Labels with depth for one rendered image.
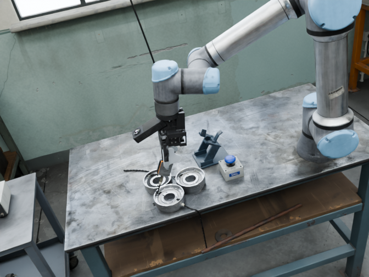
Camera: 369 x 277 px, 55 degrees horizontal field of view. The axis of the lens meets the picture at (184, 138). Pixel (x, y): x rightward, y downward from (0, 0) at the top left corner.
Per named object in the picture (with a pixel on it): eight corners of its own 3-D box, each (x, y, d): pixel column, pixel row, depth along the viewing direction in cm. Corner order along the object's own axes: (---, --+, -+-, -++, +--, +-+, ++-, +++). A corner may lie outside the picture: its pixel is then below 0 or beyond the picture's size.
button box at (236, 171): (225, 182, 125) (224, 171, 123) (219, 170, 131) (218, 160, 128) (247, 176, 126) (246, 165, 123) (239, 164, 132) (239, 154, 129)
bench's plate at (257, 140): (66, 254, 113) (63, 250, 112) (71, 151, 162) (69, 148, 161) (398, 153, 126) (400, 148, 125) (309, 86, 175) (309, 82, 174)
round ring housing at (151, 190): (140, 186, 131) (138, 178, 129) (163, 172, 135) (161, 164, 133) (154, 200, 123) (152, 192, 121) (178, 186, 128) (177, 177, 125)
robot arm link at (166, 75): (180, 68, 95) (149, 69, 96) (181, 104, 102) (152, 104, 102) (180, 57, 102) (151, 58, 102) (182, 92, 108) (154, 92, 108)
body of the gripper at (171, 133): (186, 148, 112) (186, 115, 105) (160, 151, 110) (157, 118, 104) (182, 135, 118) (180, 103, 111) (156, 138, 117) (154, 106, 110)
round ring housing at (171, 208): (150, 208, 121) (147, 199, 119) (168, 188, 127) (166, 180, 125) (173, 219, 115) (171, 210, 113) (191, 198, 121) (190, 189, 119)
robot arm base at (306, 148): (324, 134, 139) (326, 112, 133) (348, 155, 126) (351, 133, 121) (289, 144, 137) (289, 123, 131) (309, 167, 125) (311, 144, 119)
